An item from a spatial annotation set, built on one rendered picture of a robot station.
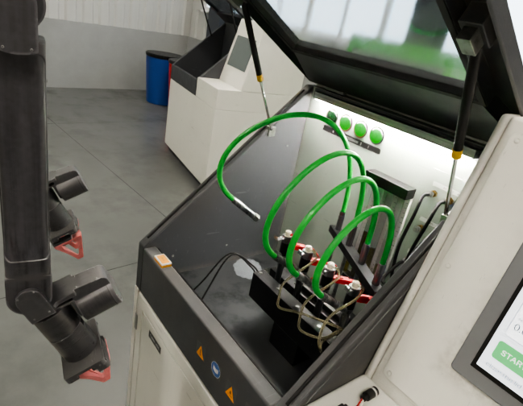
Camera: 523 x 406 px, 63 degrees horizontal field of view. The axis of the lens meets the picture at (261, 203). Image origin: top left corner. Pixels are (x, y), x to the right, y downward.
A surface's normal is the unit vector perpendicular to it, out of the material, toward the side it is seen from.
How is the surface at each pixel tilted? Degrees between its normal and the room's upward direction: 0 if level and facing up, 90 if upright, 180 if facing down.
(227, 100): 90
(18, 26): 90
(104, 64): 90
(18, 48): 90
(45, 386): 0
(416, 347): 76
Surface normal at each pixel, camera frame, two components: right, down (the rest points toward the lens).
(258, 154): 0.59, 0.43
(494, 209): -0.73, -0.11
